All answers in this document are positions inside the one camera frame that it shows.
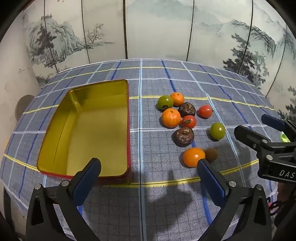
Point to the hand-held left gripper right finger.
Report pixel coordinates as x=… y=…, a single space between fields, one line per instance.
x=212 y=183

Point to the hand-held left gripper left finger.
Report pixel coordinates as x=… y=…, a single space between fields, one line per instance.
x=89 y=178

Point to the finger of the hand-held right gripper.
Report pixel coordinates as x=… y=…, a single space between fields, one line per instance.
x=249 y=135
x=274 y=122

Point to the red and gold tin box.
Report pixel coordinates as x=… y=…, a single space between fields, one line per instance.
x=97 y=129

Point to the red tomato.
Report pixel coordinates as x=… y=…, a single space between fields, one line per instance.
x=205 y=111
x=189 y=122

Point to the orange mandarin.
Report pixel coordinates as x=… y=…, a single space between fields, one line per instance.
x=177 y=98
x=170 y=117

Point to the green tomato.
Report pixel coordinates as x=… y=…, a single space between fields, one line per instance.
x=217 y=131
x=165 y=102

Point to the bright green object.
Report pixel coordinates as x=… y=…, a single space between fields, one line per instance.
x=284 y=138

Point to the brown kiwi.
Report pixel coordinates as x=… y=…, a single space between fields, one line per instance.
x=211 y=154

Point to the smooth orange fruit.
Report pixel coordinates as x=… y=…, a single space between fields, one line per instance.
x=193 y=157

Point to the dark wrinkled passion fruit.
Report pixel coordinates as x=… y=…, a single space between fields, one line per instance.
x=184 y=137
x=187 y=110

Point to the grey plaid tablecloth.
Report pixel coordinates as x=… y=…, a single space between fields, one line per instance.
x=152 y=81

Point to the painted folding screen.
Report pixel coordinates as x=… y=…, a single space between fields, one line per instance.
x=157 y=27

